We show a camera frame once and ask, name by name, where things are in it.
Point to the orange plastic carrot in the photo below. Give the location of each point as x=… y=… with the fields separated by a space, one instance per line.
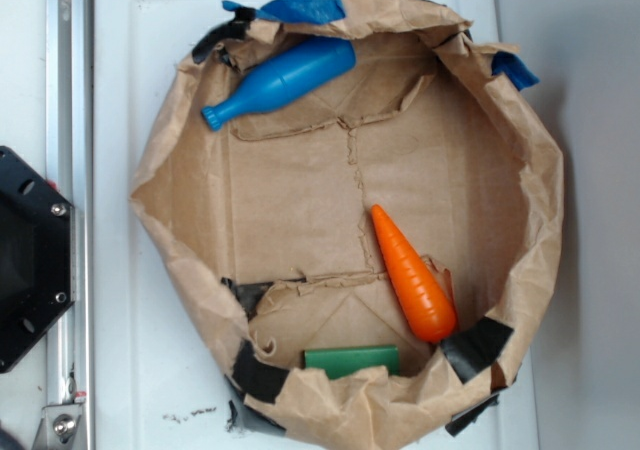
x=429 y=313

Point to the aluminium frame rail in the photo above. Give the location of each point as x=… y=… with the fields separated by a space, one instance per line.
x=69 y=164

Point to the green rectangular block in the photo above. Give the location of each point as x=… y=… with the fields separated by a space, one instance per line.
x=341 y=362

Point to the brown paper bag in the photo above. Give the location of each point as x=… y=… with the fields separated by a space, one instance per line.
x=266 y=231

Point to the metal corner bracket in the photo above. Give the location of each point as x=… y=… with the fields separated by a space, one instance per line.
x=61 y=427

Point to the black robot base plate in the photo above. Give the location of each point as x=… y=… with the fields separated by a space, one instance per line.
x=36 y=265

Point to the blue plastic bottle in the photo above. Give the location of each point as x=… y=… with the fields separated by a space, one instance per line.
x=285 y=78

